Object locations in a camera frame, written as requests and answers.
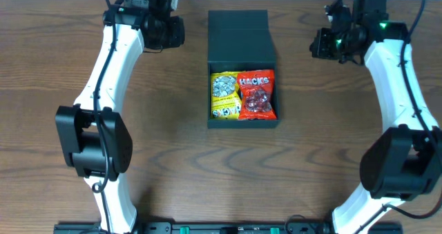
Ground dark green box with lid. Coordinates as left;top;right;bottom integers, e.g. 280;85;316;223
207;10;280;129

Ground red candy bag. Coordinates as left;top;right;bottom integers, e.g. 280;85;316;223
237;70;277;120

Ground yellow snack bag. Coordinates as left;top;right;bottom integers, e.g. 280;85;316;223
210;71;242;120

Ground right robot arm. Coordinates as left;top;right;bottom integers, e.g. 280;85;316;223
309;0;441;233

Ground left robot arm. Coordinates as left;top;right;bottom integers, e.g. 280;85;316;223
54;0;185;233

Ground black mounting rail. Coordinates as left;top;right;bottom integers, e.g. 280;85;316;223
53;222;403;234

